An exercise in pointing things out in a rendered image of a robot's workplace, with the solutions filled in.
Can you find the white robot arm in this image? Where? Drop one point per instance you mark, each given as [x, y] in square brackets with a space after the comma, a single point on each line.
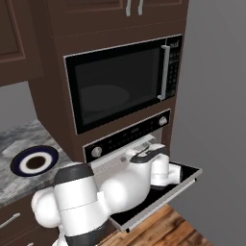
[80, 198]

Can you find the black built-in microwave oven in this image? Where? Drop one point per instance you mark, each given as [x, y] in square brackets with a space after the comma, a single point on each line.
[112, 86]

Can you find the silver oven knob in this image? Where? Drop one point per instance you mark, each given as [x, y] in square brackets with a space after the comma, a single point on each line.
[96, 151]
[163, 121]

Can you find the grey oven rack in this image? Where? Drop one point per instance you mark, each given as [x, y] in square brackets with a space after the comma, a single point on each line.
[107, 165]

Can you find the brown tall oven cabinet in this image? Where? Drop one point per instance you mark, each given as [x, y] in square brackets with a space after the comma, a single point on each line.
[48, 96]

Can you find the black oven door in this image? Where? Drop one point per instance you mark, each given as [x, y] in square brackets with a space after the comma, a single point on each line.
[189, 173]

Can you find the blue and white plate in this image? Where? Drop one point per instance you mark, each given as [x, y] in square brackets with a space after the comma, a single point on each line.
[35, 160]

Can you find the brown drawer front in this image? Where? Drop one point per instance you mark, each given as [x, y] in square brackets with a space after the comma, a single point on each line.
[35, 237]
[14, 211]

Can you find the brown wall cupboard door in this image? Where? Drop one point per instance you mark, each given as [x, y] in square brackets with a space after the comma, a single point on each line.
[16, 41]

